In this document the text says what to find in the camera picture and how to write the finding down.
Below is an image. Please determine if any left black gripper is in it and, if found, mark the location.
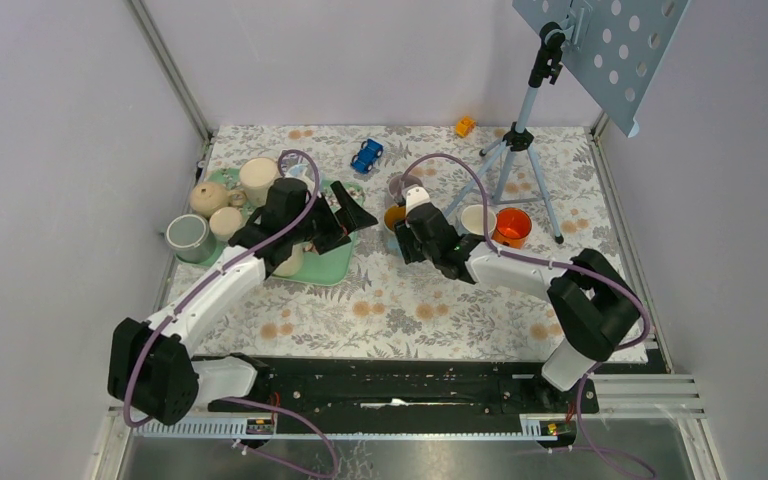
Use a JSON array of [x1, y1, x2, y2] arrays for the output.
[[288, 180, 377, 253]]

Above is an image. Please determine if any blue mug yellow inside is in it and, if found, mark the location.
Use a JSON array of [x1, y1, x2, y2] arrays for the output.
[[384, 205, 406, 255]]

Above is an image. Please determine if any orange mug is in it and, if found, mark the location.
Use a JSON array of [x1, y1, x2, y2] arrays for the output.
[[492, 208, 533, 249]]

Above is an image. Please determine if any mauve pink mug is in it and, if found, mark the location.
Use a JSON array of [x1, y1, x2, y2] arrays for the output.
[[385, 172, 423, 209]]

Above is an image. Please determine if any light blue upside-down mug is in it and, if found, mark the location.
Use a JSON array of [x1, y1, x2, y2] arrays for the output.
[[286, 164, 314, 182]]

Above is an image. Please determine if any cream upside-down mug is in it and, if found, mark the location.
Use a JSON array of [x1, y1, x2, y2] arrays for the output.
[[273, 244, 304, 278]]

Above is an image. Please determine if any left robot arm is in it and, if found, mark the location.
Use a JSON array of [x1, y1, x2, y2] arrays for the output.
[[107, 178, 378, 425]]

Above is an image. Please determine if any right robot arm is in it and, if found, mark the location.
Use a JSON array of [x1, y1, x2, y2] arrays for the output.
[[394, 203, 642, 412]]

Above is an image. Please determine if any blue toy car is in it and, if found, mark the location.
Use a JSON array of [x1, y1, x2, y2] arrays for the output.
[[350, 139, 384, 174]]

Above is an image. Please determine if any tall beige cup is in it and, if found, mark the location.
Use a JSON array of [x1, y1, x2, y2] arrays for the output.
[[238, 157, 280, 207]]

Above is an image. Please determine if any small beige cup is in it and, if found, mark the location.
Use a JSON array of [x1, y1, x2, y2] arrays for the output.
[[209, 206, 246, 243]]

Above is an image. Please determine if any light blue tripod stand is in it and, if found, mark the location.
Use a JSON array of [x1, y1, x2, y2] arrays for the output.
[[476, 20, 574, 244]]

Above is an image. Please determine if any orange toy block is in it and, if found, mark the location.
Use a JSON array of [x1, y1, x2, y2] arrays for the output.
[[454, 115, 476, 138]]

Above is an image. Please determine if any floral table cloth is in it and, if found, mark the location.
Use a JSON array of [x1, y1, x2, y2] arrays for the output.
[[197, 125, 622, 361]]

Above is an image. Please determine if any beige teapot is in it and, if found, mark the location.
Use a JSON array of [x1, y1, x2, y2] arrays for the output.
[[188, 181, 247, 219]]

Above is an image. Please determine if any grey metal cup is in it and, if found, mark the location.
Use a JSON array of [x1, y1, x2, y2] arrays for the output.
[[164, 214, 216, 264]]

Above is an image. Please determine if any perforated grey panel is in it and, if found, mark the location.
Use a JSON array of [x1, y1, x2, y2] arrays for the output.
[[512, 0, 689, 138]]

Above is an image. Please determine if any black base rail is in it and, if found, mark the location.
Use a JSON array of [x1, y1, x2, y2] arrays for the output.
[[191, 354, 601, 439]]

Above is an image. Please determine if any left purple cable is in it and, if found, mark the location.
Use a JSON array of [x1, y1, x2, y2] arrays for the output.
[[122, 149, 342, 480]]

